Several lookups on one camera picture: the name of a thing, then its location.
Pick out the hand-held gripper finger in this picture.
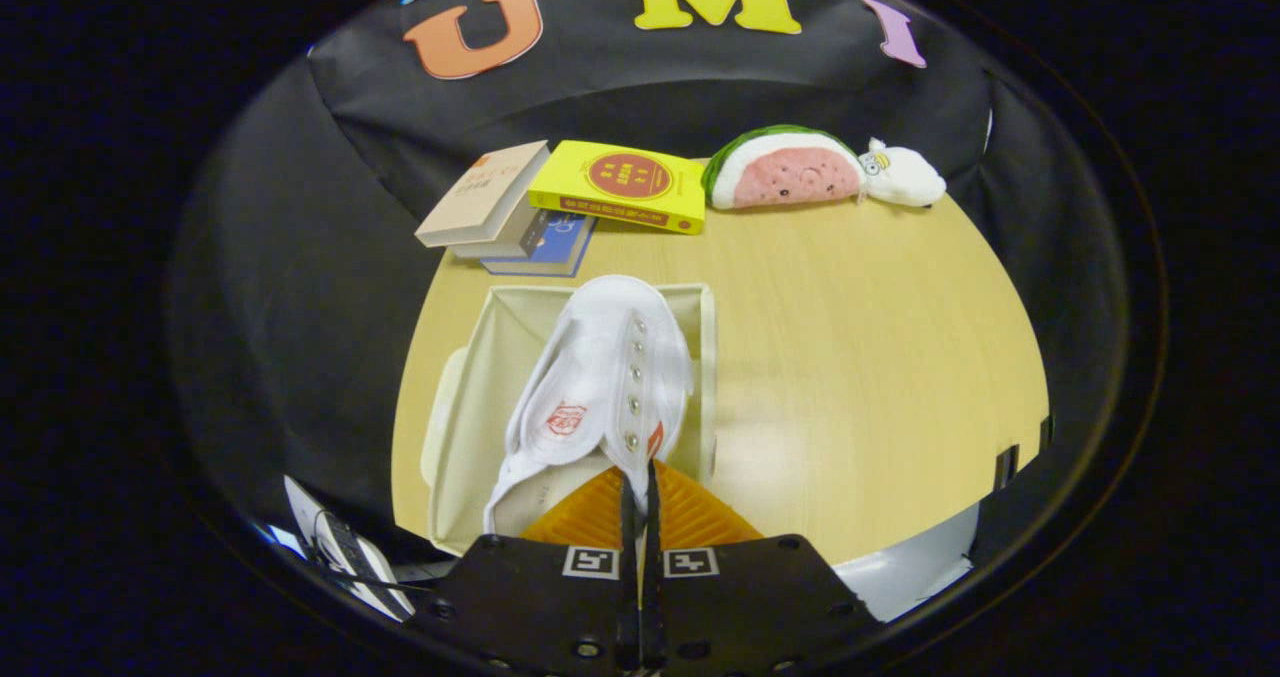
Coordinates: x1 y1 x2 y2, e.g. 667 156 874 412
410 462 641 676
640 459 886 676

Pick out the blue book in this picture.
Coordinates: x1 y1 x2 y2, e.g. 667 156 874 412
480 209 599 279

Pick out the beige book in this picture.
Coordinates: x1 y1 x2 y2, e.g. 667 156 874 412
415 140 551 249

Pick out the yellow book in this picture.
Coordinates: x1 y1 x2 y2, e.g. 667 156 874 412
527 140 707 236

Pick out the watermelon slice plush toy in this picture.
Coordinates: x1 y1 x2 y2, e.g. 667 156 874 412
700 124 867 211

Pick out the grey book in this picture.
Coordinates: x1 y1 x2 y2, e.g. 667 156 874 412
450 207 546 260

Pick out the white device with cable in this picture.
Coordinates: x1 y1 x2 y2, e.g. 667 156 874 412
283 475 416 623

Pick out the white canvas shoe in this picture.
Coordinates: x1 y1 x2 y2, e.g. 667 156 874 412
483 275 696 536

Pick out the cream fabric storage box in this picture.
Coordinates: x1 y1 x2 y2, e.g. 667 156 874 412
420 282 718 556

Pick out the white plush toy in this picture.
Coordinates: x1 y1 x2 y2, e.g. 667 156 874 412
858 137 947 209

